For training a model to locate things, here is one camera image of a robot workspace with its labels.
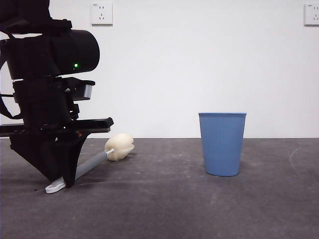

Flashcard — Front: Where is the pale grey left wrist camera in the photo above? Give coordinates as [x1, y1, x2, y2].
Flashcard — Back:
[73, 84, 94, 102]

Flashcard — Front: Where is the white wall socket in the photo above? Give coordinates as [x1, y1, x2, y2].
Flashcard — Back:
[304, 3, 319, 26]
[91, 2, 113, 26]

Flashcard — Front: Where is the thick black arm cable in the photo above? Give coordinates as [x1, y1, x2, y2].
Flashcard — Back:
[0, 96, 24, 120]

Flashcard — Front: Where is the grey-handled sponge cup brush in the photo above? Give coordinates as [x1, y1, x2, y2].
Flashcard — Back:
[45, 133, 136, 194]

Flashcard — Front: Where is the blue ribbed plastic cup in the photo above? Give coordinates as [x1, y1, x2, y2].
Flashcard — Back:
[198, 112, 247, 177]

